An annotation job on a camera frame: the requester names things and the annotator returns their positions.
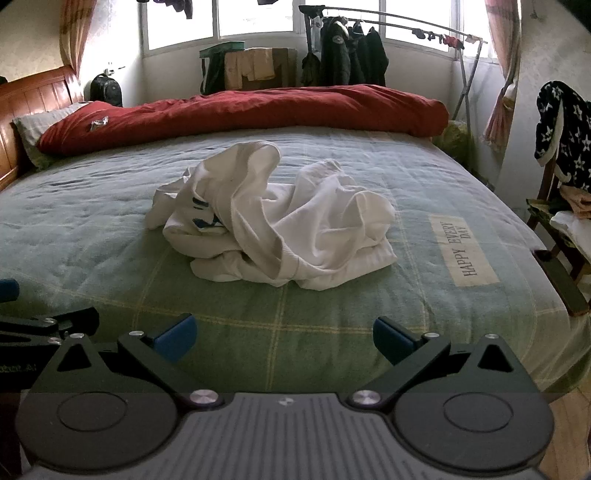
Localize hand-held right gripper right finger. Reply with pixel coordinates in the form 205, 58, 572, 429
348, 316, 536, 411

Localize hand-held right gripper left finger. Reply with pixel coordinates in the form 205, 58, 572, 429
39, 313, 224, 411

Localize white printed t-shirt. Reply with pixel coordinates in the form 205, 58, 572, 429
145, 141, 396, 288

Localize metal clothes drying rack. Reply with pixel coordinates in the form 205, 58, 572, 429
299, 4, 489, 123

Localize dark clothes outside window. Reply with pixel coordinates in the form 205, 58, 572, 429
148, 0, 195, 20

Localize grey checked pillow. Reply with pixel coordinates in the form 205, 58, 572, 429
11, 102, 88, 169

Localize wooden chair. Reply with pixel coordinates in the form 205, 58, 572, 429
525, 157, 591, 318

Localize wooden headboard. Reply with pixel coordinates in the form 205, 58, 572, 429
0, 65, 86, 192

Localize yellow-green bag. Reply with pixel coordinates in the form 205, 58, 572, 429
441, 117, 477, 163

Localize white folded cloth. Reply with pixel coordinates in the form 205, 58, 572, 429
549, 210, 591, 259

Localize black backpack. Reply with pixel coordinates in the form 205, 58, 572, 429
89, 73, 123, 108

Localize peach cloth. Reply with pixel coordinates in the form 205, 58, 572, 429
560, 185, 591, 214

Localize red duvet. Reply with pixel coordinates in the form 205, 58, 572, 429
37, 84, 450, 157

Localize pink curtain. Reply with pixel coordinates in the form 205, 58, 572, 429
59, 0, 99, 80
481, 0, 523, 155

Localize black star-patterned garment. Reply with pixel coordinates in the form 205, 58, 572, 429
534, 80, 591, 188

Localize beige hanging cloth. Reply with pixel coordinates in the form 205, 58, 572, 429
223, 48, 277, 91

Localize dark hanging jacket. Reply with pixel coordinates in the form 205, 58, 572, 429
350, 21, 389, 87

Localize cardboard box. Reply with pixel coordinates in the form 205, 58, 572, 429
240, 46, 297, 91

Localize black jacket with badge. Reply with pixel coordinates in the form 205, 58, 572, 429
320, 16, 354, 87

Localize row of hanging socks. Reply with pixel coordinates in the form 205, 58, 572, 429
410, 27, 468, 51

